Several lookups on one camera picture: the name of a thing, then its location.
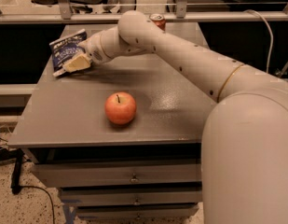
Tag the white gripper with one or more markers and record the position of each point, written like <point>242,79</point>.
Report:
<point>93,49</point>

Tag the blue chip bag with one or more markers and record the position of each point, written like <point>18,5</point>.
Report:
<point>64,49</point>

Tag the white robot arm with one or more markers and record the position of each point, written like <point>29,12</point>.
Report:
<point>244,146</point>

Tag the red coke can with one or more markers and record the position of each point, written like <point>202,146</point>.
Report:
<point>158,20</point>

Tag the grey metal railing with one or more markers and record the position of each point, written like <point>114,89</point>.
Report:
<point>65,11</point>

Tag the red apple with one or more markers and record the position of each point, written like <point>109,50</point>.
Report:
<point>120,108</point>

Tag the top grey drawer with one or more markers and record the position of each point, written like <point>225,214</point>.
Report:
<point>72,175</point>

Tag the grey drawer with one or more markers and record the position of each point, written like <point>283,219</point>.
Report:
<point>72,175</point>
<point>131,196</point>
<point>136,212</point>

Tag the middle grey drawer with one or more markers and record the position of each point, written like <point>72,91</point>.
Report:
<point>131,196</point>

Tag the bottom grey drawer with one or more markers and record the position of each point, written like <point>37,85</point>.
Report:
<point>136,212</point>

